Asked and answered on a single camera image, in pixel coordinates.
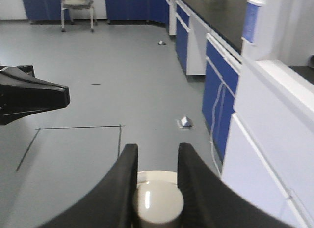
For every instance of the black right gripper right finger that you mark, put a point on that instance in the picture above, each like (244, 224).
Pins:
(209, 203)

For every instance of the white floor socket box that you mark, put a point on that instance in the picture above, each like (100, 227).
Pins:
(185, 123)

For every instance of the glass jar with beige lid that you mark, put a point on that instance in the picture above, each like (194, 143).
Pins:
(157, 200)

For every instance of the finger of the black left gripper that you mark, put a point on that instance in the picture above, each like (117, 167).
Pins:
(22, 94)

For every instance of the white mesh office chair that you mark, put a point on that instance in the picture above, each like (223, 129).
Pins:
(79, 5)

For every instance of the blue lab cabinets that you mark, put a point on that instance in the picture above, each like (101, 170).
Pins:
(207, 43)

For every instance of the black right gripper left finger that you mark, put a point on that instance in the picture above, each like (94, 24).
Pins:
(109, 203)

